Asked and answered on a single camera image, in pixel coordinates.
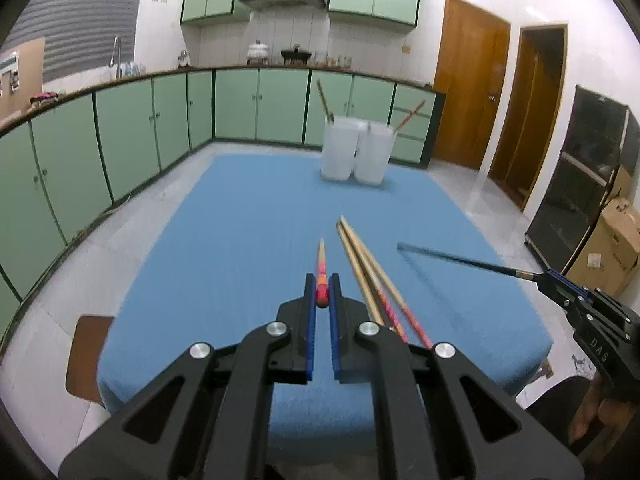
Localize thin black chopstick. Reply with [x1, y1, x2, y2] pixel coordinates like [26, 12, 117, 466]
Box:
[397, 243, 538, 282]

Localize bamboo chopstick orange red end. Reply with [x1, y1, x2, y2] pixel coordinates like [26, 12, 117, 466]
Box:
[316, 240, 330, 308]

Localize plain bamboo chopstick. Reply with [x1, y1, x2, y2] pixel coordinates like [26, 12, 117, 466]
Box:
[316, 79, 334, 124]
[336, 221, 385, 325]

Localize green lower kitchen cabinets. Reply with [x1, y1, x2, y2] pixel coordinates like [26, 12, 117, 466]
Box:
[1, 67, 446, 327]

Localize person's right hand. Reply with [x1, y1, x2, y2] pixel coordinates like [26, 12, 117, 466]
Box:
[568, 380, 638, 443]

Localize bamboo chopstick red striped end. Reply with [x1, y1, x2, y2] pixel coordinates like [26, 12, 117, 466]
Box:
[359, 240, 433, 349]

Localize wooden chair seat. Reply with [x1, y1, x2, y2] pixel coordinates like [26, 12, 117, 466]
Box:
[65, 315, 114, 405]

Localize bamboo chopstick red patterned end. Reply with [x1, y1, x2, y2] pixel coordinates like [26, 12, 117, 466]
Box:
[340, 216, 409, 342]

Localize black glass cabinet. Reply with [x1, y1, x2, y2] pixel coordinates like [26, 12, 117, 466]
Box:
[525, 86, 639, 273]

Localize blue tablecloth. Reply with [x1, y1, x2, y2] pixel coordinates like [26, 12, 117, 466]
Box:
[96, 153, 556, 453]

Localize right white utensil cup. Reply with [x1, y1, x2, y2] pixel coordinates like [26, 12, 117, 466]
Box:
[354, 122, 396, 185]

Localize white utensil cup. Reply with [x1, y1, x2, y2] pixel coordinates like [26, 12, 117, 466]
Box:
[354, 122, 396, 185]
[320, 116, 369, 181]

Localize closed wooden door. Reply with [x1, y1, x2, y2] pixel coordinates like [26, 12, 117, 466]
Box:
[434, 0, 511, 170]

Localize left white utensil cup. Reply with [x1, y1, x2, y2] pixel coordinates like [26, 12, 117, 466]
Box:
[320, 116, 369, 181]

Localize silver kettle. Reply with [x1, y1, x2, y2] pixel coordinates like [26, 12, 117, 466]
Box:
[178, 50, 191, 68]

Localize black wok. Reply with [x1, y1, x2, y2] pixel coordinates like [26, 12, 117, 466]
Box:
[281, 46, 311, 65]

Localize white cooking pot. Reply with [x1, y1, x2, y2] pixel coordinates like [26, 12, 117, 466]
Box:
[246, 40, 270, 65]

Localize chrome sink faucet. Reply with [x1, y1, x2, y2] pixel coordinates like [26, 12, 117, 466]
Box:
[108, 36, 122, 79]

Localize brown board with device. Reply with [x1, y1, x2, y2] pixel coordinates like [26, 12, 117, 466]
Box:
[1, 37, 46, 122]

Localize grey window blind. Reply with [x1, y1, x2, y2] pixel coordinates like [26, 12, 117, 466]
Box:
[1, 0, 140, 82]

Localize open wooden door frame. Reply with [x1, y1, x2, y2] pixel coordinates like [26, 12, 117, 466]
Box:
[488, 24, 568, 209]

